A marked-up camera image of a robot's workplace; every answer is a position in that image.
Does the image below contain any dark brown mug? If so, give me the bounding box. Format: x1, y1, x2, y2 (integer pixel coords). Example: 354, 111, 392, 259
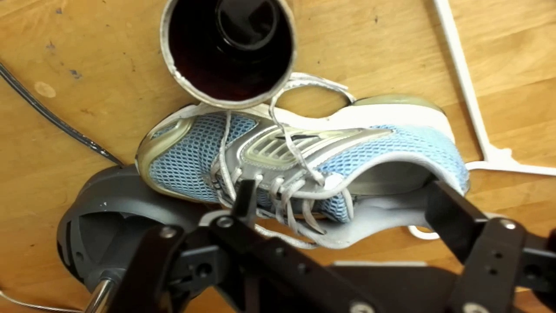
159, 0, 301, 111

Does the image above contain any black lamp power cable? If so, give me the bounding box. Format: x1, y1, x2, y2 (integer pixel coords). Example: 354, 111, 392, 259
0, 59, 124, 167

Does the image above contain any blue and white sneaker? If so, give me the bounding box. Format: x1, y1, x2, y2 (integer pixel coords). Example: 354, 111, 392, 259
136, 71, 472, 250

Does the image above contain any white plastic clothes hanger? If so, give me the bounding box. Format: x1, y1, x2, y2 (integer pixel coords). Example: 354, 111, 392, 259
407, 0, 556, 241

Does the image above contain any wooden roll-top desk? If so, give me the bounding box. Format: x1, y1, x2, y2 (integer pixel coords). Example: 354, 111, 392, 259
0, 0, 556, 313

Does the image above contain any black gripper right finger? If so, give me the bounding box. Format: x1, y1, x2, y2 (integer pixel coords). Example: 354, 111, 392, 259
425, 179, 556, 313

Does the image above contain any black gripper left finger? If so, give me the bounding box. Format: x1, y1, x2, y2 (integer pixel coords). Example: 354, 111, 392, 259
110, 179, 380, 313

